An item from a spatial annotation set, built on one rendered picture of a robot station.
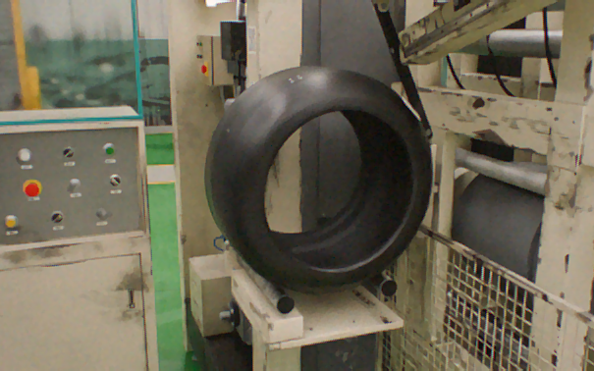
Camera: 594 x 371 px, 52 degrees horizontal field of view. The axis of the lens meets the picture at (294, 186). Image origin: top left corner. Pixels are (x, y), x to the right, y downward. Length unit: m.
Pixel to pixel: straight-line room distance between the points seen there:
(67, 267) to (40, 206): 0.20
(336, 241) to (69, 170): 0.84
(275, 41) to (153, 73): 8.62
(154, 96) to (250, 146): 9.00
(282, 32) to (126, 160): 0.65
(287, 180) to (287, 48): 0.38
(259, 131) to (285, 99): 0.09
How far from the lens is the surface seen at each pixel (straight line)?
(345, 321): 1.62
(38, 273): 2.03
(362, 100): 1.41
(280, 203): 1.79
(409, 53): 1.74
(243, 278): 1.72
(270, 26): 1.71
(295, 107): 1.35
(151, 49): 10.27
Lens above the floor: 1.54
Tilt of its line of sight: 14 degrees down
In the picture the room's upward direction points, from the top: straight up
